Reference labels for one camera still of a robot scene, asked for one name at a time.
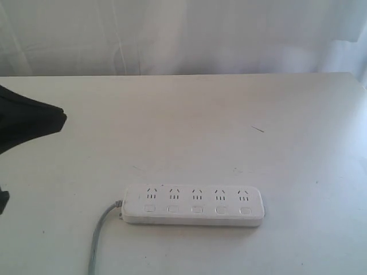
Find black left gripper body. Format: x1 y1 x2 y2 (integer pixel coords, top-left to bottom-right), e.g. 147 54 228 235
0 189 10 215

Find grey power cable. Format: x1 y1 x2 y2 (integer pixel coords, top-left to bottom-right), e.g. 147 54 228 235
88 200 124 275

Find white sheer curtain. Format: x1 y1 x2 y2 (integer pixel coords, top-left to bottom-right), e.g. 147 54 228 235
1 1 366 84

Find white five-outlet power strip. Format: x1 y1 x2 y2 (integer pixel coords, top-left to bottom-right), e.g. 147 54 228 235
121 184 265 227

